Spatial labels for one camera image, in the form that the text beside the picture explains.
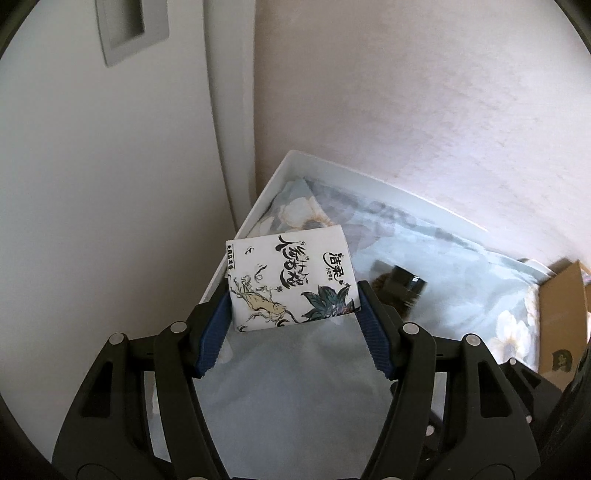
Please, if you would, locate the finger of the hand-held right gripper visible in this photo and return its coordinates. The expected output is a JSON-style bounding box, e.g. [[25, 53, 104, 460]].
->
[[425, 406, 447, 468]]

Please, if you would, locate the brown cardboard box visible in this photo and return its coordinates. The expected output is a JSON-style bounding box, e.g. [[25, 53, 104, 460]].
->
[[538, 259, 591, 389]]

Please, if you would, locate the white ink-print tissue packet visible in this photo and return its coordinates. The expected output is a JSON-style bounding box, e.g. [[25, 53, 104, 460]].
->
[[225, 224, 360, 333]]

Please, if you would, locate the floral light blue cloth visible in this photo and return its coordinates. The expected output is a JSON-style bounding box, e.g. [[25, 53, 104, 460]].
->
[[194, 178, 555, 480]]

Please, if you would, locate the white door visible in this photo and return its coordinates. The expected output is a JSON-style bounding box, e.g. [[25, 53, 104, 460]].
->
[[0, 0, 256, 416]]

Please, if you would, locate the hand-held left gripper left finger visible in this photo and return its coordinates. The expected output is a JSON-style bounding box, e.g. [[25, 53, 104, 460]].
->
[[53, 291, 232, 480]]

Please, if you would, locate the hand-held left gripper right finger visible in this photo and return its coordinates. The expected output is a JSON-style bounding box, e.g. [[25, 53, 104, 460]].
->
[[355, 279, 541, 480]]

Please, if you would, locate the grey recessed door handle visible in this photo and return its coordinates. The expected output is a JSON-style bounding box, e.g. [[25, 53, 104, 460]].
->
[[95, 0, 169, 68]]

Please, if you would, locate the black glossy box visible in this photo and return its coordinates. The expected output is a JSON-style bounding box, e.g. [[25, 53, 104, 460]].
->
[[373, 261, 428, 309]]

